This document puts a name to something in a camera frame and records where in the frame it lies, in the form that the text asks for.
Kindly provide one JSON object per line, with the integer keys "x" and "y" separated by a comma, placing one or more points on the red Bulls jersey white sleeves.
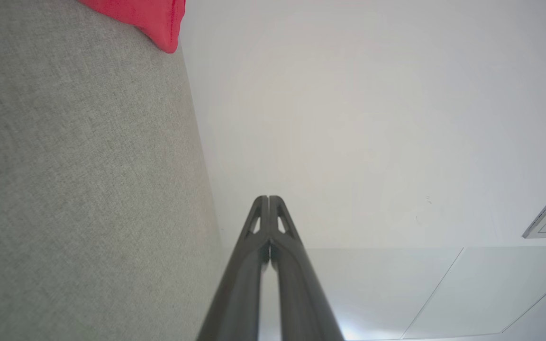
{"x": 154, "y": 19}

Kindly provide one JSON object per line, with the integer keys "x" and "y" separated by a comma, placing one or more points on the grey fabric sofa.
{"x": 64, "y": 189}

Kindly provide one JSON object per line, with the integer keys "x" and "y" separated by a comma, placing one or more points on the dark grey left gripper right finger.
{"x": 304, "y": 298}

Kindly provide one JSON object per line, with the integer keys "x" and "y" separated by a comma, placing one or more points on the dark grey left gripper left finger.
{"x": 235, "y": 293}

